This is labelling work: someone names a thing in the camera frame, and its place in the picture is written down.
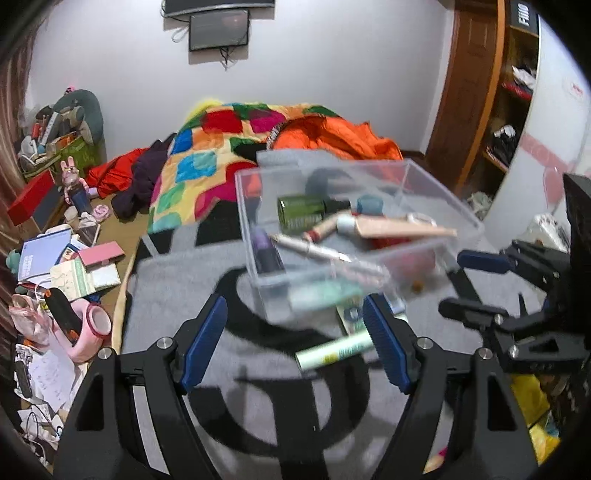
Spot white plastic bag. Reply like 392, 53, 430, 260
526, 213, 571, 251

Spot clear plastic storage box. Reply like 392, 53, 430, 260
235, 158, 485, 319

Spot light green tube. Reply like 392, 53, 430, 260
294, 330, 377, 374

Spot wooden shelf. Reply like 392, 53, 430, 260
480, 0, 541, 172

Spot beige tube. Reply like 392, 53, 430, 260
337, 215, 458, 240

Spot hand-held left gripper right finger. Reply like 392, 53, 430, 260
362, 294, 539, 480

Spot brown curtain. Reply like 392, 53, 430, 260
0, 28, 42, 241

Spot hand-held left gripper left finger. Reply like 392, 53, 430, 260
54, 294, 229, 480

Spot pink tape dispenser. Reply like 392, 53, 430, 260
51, 299, 113, 363

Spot red cloth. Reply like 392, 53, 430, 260
87, 148, 153, 199

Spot yellow bag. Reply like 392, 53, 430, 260
510, 374, 561, 467

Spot green box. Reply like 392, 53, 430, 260
21, 134, 102, 182

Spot large wall television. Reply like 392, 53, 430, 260
161, 0, 276, 18

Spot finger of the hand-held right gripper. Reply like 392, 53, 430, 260
457, 240, 571, 289
438, 298, 550, 334

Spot dark phone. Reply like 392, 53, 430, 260
74, 226, 100, 248

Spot pink rabbit toy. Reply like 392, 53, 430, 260
60, 156, 87, 204

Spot white pen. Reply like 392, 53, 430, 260
270, 233, 354, 264

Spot orange padded jacket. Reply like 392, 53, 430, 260
242, 115, 404, 199

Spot purple and black bottle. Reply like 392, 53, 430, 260
252, 228, 287, 278

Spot blue notebook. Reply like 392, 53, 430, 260
18, 229, 74, 283

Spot small green packet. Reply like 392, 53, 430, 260
337, 305, 371, 334

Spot pink box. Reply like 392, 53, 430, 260
78, 242, 126, 269

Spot wooden door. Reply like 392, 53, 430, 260
425, 0, 505, 185

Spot white board with pink hearts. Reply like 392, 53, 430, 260
489, 18, 591, 250

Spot small wall monitor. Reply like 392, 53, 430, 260
188, 9, 251, 51

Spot blue capped container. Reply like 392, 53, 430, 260
353, 195, 384, 217

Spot yellow pillow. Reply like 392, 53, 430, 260
191, 98, 223, 121

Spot pale green book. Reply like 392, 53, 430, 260
50, 258, 97, 302

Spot colourful patchwork quilt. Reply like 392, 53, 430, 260
148, 100, 342, 236

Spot long red box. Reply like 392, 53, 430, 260
7, 170, 56, 227

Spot black sign box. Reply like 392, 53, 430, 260
508, 0, 540, 37

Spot dark purple cloth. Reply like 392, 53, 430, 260
112, 133, 178, 220

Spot white papers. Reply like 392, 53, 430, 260
18, 351, 80, 412

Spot green bottle with black cap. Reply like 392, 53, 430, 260
277, 195, 352, 234

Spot black and orange tool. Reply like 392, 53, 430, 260
45, 287, 81, 348

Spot mint green tube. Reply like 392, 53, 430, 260
288, 279, 366, 311

